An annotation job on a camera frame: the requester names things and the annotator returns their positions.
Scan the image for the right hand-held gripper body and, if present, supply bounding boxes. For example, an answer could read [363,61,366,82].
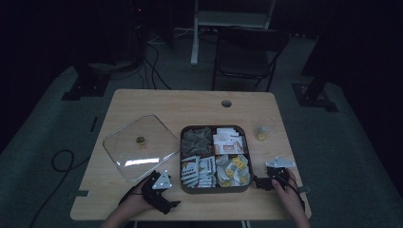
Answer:
[265,157,297,188]

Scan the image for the pile of grey pyramid tea bags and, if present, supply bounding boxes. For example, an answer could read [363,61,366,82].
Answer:
[182,126,214,157]

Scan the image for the bundle of black cables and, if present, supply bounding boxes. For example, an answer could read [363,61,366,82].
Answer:
[139,41,173,91]

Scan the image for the row of white striped sachets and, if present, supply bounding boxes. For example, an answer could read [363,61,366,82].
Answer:
[181,155,217,189]

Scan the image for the clear lid with gold knob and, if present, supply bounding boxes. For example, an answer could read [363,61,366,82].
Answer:
[102,113,181,183]

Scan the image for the brown compartment box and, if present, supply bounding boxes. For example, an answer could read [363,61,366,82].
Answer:
[179,124,255,195]

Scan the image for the pile of white yellow tea bags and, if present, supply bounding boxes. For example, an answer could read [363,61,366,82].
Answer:
[216,154,252,188]

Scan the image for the white metal frame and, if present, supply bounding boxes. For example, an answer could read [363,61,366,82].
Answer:
[190,0,277,67]

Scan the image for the clear plastic cup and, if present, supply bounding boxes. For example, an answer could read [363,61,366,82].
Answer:
[255,116,275,142]

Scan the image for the person's left hand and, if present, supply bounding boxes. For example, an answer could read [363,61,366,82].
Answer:
[122,179,157,217]

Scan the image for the pile of white orange sachets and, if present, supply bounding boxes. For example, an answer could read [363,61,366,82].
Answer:
[212,127,246,156]

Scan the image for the black floor cable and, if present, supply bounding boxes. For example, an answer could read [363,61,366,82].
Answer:
[29,149,91,228]

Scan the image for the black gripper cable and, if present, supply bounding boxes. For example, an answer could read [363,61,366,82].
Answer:
[289,177,307,213]
[118,185,144,207]

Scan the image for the person's right hand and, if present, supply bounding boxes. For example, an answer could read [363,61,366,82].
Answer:
[271,168,306,213]

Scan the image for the black folding chair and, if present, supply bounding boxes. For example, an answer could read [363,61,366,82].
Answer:
[211,27,290,93]

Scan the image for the black stand base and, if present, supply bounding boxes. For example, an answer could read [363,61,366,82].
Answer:
[61,63,111,102]
[291,75,339,113]

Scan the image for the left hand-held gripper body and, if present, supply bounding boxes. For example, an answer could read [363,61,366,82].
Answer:
[141,169,179,213]

